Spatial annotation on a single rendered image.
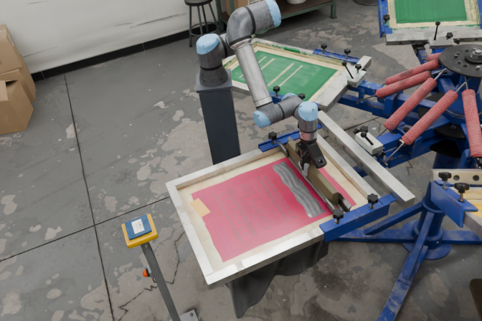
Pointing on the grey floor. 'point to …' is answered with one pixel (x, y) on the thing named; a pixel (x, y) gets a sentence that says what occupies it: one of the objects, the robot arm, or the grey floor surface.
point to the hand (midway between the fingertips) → (310, 173)
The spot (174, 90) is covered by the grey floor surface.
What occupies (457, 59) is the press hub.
